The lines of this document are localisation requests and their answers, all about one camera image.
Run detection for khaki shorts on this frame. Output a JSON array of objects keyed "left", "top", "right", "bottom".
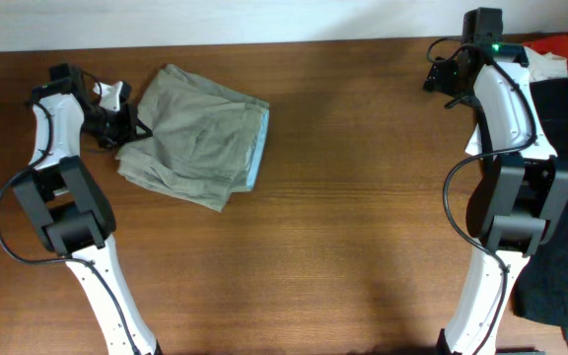
[{"left": 115, "top": 64, "right": 269, "bottom": 212}]

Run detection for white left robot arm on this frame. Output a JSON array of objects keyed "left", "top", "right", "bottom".
[{"left": 4, "top": 63, "right": 162, "bottom": 355}]

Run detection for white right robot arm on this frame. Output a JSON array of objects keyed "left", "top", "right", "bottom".
[{"left": 423, "top": 7, "right": 568, "bottom": 355}]

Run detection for white garment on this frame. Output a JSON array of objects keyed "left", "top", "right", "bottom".
[{"left": 525, "top": 47, "right": 568, "bottom": 83}]

